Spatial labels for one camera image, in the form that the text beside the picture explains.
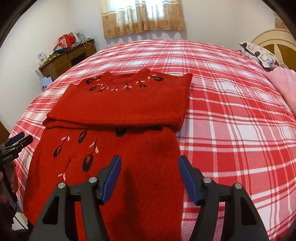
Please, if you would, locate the red knitted sweater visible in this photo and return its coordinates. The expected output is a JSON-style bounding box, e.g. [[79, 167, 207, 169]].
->
[[23, 69, 193, 240]]

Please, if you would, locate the white blue shopping bag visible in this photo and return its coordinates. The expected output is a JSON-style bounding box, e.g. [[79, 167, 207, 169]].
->
[[42, 76, 53, 91]]

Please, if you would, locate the brown wooden desk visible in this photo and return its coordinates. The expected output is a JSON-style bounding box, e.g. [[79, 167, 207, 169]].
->
[[38, 39, 96, 81]]

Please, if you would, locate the red white plaid bedspread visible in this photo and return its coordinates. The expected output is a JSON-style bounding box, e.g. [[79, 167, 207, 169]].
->
[[13, 40, 295, 240]]

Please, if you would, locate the red gift bag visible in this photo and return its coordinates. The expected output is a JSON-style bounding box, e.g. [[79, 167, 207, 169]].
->
[[58, 34, 76, 48]]

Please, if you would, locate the pink blanket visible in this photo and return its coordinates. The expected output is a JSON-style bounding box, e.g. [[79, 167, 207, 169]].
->
[[266, 67, 296, 114]]

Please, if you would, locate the white brown patterned pillow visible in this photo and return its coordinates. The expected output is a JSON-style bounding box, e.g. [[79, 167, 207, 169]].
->
[[239, 41, 288, 71]]

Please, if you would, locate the beige patterned window curtain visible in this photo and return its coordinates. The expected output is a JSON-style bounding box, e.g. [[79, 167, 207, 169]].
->
[[100, 0, 185, 39]]

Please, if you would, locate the cream wooden headboard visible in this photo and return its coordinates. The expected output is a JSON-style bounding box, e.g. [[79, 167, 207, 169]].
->
[[252, 29, 296, 71]]

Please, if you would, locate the white card on wall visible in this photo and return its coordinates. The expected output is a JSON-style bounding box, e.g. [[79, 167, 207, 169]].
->
[[37, 52, 47, 66]]

